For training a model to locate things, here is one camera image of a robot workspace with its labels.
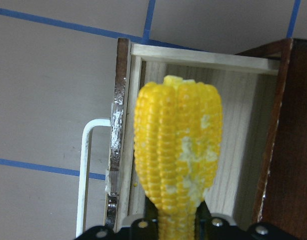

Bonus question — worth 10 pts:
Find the wooden drawer with white handle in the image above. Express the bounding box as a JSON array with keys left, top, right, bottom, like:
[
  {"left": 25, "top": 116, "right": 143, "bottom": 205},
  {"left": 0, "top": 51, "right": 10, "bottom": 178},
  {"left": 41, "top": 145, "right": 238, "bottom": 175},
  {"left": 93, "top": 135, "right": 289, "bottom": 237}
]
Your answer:
[{"left": 76, "top": 38, "right": 280, "bottom": 236}]

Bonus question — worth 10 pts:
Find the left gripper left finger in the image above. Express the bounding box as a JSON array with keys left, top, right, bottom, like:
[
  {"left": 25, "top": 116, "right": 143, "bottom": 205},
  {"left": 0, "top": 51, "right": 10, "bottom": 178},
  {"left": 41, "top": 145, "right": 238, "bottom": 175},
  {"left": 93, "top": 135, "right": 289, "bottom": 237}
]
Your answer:
[{"left": 77, "top": 214, "right": 159, "bottom": 240}]

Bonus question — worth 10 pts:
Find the dark brown wooden cabinet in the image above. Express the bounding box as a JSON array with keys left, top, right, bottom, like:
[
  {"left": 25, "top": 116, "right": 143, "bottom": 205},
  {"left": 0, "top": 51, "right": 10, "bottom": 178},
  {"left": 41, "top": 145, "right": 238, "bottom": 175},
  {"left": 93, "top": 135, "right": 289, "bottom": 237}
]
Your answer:
[{"left": 233, "top": 38, "right": 307, "bottom": 240}]

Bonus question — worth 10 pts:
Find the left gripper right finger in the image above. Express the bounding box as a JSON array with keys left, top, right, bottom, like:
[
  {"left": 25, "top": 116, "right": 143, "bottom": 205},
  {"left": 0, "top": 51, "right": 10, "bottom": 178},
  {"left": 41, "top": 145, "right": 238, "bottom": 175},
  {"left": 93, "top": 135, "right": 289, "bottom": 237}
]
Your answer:
[{"left": 194, "top": 212, "right": 298, "bottom": 240}]

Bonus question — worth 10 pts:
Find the yellow corn cob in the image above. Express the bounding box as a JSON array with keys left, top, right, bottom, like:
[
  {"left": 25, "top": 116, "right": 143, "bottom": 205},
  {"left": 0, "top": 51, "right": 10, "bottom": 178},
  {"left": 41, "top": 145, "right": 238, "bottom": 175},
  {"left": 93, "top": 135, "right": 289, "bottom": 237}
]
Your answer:
[{"left": 133, "top": 75, "right": 223, "bottom": 240}]

